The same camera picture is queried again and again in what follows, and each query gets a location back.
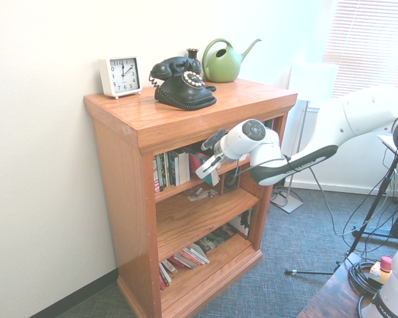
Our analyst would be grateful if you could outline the light wooden board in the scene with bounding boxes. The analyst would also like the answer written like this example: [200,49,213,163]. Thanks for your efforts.
[377,132,398,153]

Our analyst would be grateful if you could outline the white square alarm clock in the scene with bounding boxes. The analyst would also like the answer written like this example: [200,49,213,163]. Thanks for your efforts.
[98,55,143,99]

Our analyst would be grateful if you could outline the green plastic watering can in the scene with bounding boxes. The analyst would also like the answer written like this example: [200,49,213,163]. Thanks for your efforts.
[202,38,262,83]

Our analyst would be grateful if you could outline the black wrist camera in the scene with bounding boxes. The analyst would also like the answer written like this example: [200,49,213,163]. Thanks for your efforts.
[201,129,228,152]

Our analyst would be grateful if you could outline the dark red spine book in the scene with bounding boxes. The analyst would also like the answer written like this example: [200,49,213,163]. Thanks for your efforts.
[153,154,161,193]

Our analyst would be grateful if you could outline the white shade floor lamp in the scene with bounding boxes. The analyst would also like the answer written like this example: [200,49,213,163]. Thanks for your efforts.
[271,62,340,215]

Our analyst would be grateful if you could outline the white window blinds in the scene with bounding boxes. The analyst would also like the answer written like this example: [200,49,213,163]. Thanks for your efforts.
[321,0,398,100]

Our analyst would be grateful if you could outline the dark wooden table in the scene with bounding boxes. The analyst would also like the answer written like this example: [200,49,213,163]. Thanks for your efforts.
[295,253,398,318]

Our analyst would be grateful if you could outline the dark green flat book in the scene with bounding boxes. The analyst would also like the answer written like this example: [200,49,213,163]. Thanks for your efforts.
[195,225,238,254]

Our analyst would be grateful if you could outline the wooden bookshelf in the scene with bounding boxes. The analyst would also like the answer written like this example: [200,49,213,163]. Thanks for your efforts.
[83,78,299,318]

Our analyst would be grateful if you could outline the black coiled cable bundle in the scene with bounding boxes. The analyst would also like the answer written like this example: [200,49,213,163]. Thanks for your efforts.
[346,258,391,299]

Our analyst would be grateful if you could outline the white brown cover book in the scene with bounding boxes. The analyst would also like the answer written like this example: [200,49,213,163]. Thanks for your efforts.
[158,264,169,292]

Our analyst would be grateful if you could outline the black tripod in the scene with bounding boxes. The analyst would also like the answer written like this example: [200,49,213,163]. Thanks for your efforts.
[285,148,398,276]

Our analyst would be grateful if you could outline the yellow red emergency stop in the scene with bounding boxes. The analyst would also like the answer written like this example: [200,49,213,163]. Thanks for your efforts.
[369,256,394,286]

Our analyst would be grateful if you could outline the red black spine book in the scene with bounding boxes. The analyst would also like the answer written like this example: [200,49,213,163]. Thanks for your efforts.
[172,253,198,270]

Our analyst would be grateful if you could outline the red cover leaning book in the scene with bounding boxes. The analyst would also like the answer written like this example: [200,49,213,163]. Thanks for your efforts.
[185,145,216,173]

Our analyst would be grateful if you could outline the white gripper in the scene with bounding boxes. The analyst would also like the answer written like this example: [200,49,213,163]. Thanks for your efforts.
[194,156,224,178]

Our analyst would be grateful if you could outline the dark round object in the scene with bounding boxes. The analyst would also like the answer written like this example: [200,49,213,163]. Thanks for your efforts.
[226,172,241,190]

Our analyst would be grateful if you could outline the dark spine paperback book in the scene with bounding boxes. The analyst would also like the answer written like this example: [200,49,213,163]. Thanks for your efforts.
[159,154,166,191]

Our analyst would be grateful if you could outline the lamp power cord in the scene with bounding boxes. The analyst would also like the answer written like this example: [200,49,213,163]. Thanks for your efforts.
[270,187,306,203]

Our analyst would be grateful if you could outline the black white picture book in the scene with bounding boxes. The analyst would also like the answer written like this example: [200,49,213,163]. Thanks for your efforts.
[228,207,255,239]

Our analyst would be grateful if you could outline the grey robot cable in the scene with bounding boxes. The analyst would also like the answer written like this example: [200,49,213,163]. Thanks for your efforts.
[233,154,346,236]

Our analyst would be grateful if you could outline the teal orange paperback book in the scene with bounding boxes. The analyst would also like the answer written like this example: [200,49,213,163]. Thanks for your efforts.
[204,170,222,187]

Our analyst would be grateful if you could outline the loose printed cards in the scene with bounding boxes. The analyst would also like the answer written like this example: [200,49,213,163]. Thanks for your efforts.
[186,187,218,202]

